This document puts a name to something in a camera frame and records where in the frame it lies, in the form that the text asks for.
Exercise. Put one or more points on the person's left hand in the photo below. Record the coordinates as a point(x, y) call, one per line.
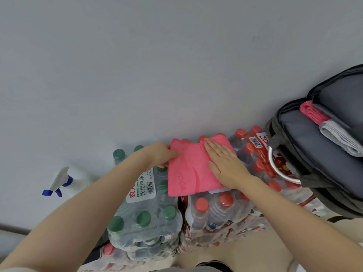
point(158, 155)

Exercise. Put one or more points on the person's right hand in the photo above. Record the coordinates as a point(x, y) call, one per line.
point(229, 167)

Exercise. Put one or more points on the person's right little finger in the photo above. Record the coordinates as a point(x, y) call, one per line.
point(231, 154)

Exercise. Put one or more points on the person's right middle finger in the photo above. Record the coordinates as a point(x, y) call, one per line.
point(216, 148)

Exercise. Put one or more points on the person's left fingers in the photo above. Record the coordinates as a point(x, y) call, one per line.
point(169, 156)

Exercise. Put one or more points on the person's right thumb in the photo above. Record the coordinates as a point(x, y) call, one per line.
point(214, 169)

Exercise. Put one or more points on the pink microfibre cloth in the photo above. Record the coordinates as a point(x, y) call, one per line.
point(190, 172)

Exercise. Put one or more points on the person's right forearm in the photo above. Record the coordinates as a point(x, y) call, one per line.
point(292, 223)

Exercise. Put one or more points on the person's left forearm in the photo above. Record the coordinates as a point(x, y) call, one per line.
point(76, 212)

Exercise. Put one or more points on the pack of red-capped water bottles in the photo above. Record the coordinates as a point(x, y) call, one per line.
point(263, 169)
point(113, 257)
point(218, 215)

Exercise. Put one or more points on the pack of green-capped water bottles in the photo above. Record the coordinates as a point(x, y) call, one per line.
point(147, 220)

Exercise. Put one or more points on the grey black backpack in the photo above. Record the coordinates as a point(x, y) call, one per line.
point(320, 155)

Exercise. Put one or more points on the rolled pink cloth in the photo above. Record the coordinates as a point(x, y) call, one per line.
point(313, 111)

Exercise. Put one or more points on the white spray bottle blue trigger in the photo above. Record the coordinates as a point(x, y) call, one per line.
point(66, 182)

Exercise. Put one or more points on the folded grey cloth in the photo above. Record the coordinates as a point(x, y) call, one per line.
point(340, 135)

